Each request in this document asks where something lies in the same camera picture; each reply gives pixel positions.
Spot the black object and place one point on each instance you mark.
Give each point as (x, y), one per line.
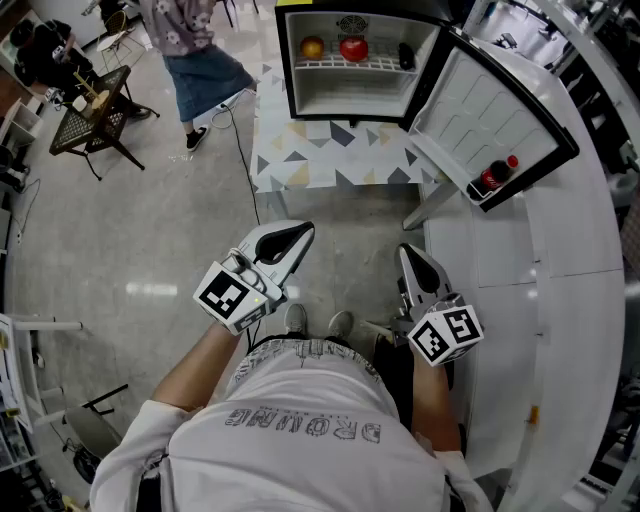
(406, 56)

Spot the person's right grey shoe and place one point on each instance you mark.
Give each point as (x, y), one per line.
(341, 325)

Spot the table with geometric patterned cloth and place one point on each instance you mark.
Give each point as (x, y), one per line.
(310, 160)

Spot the person's left forearm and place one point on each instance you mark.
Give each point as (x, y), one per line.
(195, 370)

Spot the wooden stand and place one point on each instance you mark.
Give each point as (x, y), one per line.
(97, 97)

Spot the person's white printed t-shirt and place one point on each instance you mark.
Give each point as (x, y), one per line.
(300, 450)

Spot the black mesh chair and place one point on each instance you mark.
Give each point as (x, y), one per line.
(85, 130)

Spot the small white cup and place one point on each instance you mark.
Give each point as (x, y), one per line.
(80, 104)

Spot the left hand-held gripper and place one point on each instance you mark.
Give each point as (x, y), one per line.
(220, 295)

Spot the black mini fridge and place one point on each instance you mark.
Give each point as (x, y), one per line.
(480, 125)

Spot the grey chair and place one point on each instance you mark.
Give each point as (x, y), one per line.
(90, 430)

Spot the red apple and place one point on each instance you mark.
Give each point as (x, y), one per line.
(354, 49)

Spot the dark soda bottle red cap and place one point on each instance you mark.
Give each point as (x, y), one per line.
(495, 175)

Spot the person's right forearm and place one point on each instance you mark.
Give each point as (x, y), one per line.
(435, 405)

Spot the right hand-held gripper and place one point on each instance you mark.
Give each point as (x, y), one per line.
(445, 335)

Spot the white curved counter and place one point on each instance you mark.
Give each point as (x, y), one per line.
(575, 225)

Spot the person's grey shoe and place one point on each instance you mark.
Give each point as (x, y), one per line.
(296, 320)
(341, 325)

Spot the orange fruit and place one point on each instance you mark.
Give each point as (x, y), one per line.
(312, 48)

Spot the person's left grey shoe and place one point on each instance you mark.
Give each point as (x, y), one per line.
(296, 320)

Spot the person's black trousers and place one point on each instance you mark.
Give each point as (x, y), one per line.
(395, 380)

